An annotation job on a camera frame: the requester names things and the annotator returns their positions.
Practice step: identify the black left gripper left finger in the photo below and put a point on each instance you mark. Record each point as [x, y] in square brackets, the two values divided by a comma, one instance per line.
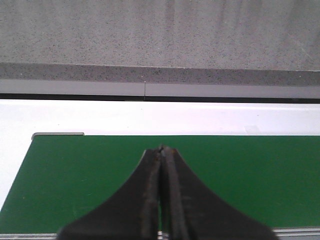
[131, 213]

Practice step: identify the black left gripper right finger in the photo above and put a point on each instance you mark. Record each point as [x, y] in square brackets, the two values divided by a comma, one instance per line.
[191, 211]

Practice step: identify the green conveyor belt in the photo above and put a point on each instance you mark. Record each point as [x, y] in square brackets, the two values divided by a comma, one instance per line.
[274, 179]

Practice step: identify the aluminium conveyor side rail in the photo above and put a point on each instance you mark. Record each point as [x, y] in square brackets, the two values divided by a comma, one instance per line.
[292, 233]

